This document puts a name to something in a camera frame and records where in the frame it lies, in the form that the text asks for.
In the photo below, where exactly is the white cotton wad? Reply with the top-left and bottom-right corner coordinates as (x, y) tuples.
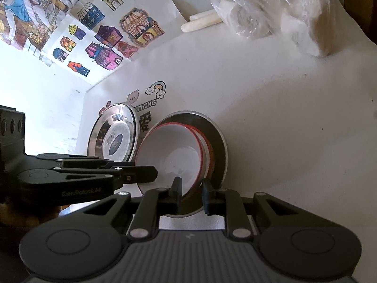
(280, 0), (331, 57)

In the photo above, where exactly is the cartoon figures wall poster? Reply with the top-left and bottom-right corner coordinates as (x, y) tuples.
(0, 0), (118, 55)

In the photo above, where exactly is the large red-rimmed white bowl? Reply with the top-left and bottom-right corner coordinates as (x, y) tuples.
(135, 124), (207, 196)

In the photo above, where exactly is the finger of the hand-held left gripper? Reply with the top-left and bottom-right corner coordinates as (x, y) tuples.
(59, 165), (158, 191)
(35, 153), (136, 170)

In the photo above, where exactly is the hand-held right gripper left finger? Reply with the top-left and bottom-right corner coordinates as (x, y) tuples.
(83, 177), (183, 239)

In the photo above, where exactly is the person's left hand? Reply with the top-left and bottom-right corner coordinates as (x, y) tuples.
(0, 203), (61, 229)

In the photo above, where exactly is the large steel plate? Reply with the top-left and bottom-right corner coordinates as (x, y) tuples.
(87, 103), (139, 163)

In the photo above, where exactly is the black lettering sticker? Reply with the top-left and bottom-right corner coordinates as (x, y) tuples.
(132, 100), (157, 111)

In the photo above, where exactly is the steel bowl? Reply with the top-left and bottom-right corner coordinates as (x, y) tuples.
(158, 110), (229, 216)

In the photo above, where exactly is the cloud rainbow sticker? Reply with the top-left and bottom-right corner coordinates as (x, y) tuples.
(146, 80), (167, 100)

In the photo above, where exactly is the white tissue roll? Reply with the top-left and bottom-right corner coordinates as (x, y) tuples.
(218, 0), (275, 39)

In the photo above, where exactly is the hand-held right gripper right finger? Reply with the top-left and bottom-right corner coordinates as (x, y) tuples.
(202, 180), (297, 239)

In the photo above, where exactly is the small red-rimmed white bowl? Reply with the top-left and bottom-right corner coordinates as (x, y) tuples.
(183, 125), (214, 186)

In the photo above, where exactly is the coloured houses paper drawing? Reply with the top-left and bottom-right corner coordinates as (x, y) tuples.
(40, 0), (189, 81)

